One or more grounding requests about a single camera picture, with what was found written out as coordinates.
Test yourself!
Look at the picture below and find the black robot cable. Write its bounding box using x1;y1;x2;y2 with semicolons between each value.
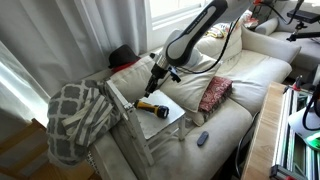
175;0;320;132

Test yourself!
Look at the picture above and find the black hat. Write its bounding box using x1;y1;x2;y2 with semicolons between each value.
109;44;139;69

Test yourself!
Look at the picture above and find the yellow black torch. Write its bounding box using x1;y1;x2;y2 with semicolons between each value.
134;100;169;119

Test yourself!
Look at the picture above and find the black remote control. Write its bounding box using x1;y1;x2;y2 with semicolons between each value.
197;131;209;146

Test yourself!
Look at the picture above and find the floral folded quilt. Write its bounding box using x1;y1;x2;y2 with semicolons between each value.
205;10;258;39

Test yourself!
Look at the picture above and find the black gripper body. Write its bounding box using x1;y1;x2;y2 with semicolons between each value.
148;64;168;90

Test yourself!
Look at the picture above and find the black camera on stand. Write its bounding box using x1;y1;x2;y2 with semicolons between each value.
287;10;320;42

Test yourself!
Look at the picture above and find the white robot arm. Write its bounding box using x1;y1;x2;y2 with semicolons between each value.
145;0;253;97

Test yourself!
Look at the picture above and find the beige fabric sofa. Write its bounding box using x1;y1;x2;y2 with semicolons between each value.
93;27;300;180

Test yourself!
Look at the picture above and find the small white wooden chair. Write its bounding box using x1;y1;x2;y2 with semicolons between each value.
105;80;186;165

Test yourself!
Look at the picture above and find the grey white patterned blanket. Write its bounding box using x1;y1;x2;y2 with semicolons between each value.
46;80;119;167

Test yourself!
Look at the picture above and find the red patterned cushion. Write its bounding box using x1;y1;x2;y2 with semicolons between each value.
199;76;233;113

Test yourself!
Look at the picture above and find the beige throw pillow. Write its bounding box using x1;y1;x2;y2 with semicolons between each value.
160;50;220;112

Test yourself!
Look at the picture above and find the white curtain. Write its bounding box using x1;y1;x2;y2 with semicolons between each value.
0;0;146;123

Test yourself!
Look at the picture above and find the light wooden table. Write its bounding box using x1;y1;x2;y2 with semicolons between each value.
241;82;285;180

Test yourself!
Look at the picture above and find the grey armchair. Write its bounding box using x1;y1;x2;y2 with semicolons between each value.
255;0;320;73

